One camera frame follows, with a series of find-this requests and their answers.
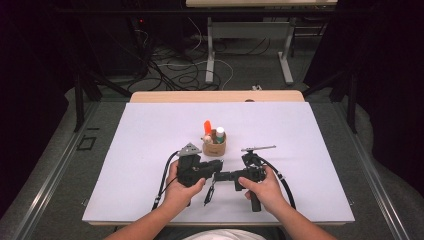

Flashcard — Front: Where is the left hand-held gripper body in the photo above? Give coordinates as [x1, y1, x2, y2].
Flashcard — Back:
[176, 142, 213, 188]

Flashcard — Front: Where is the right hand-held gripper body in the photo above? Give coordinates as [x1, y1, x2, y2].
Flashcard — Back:
[233, 144, 278, 213]

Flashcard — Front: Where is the brown pen holder cup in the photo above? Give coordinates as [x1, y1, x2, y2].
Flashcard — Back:
[201, 131, 228, 158]

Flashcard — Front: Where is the black pen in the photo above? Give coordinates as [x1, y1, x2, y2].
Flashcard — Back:
[203, 176, 218, 207]

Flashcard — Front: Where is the white and green glue stick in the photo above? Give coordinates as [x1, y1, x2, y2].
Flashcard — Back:
[215, 126, 226, 145]

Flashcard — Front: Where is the person's right hand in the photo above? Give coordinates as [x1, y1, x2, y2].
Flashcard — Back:
[238, 166, 284, 216]

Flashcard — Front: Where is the person's left hand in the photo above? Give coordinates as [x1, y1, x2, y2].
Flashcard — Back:
[162, 160, 207, 214]

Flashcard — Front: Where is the person's white shirt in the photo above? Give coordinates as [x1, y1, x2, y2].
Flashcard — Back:
[181, 229, 263, 240]

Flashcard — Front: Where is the white table mat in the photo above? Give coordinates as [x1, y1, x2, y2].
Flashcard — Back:
[82, 101, 356, 224]

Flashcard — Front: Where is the light wooden table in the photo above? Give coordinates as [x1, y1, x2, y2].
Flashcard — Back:
[82, 89, 356, 228]

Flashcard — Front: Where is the black metal stand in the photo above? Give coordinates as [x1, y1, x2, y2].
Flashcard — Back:
[73, 71, 133, 133]
[302, 68, 359, 134]

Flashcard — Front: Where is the black computer tower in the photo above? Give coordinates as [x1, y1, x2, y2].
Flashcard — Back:
[128, 15, 151, 80]

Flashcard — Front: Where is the white desk with metal legs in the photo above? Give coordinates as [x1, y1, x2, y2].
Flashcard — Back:
[185, 0, 338, 85]

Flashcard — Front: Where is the black curtain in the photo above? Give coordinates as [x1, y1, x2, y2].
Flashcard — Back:
[304, 0, 424, 198]
[0, 0, 78, 216]

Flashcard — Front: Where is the black horizontal bar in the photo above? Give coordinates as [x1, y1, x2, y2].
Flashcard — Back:
[56, 8, 368, 16]

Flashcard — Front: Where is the left hand-held gripper cable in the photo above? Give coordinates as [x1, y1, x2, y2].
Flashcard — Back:
[151, 150, 182, 212]

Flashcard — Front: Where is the hand-held gripper cable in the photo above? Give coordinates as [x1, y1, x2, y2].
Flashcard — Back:
[151, 150, 182, 212]
[259, 156, 298, 211]

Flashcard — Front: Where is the right hand-held gripper cable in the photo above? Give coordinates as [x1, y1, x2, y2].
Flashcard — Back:
[259, 156, 298, 211]

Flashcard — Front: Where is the long white floor cable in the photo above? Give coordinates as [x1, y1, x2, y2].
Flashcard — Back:
[156, 59, 235, 91]

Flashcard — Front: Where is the tangle of black floor cables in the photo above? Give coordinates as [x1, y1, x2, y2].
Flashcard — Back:
[133, 29, 223, 93]

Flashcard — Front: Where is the aluminium floor rail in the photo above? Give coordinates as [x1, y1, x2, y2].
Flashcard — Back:
[333, 101, 412, 240]
[13, 101, 101, 240]

